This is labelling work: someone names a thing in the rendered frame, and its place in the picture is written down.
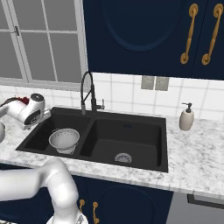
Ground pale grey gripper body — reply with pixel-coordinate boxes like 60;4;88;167
42;108;53;123

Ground white colander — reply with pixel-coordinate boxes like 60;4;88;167
48;128;81;155

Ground black spring faucet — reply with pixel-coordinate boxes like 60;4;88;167
80;70;106;116

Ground black double sink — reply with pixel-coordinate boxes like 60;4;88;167
15;106;170;173

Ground silver sink drain strainer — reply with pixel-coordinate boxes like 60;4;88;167
114;152;133;165

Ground dark red round thing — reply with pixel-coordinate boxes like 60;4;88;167
16;96;31;106

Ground white framed window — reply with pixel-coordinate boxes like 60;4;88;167
0;0;89;92

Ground grey window latch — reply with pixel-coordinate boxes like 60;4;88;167
10;25;21;37

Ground navy base cupboard door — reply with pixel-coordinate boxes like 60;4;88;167
86;174;175;224
0;162;89;224

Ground beige soap dispenser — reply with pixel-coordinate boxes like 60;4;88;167
178;101;195;132

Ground grey dishwasher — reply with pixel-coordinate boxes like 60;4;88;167
165;191;224;224

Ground gold base cupboard handle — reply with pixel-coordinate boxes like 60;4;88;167
78;199;87;215
92;201;101;224

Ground grey wall outlet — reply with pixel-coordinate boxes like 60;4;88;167
140;75;156;91
154;76;171;92

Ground navy wall cupboard door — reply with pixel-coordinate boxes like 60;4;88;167
190;0;224;81
82;0;209;79

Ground gold wall cupboard handle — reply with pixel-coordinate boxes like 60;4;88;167
179;3;200;66
201;3;224;67

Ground black dishwasher handle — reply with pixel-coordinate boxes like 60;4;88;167
186;193;224;210

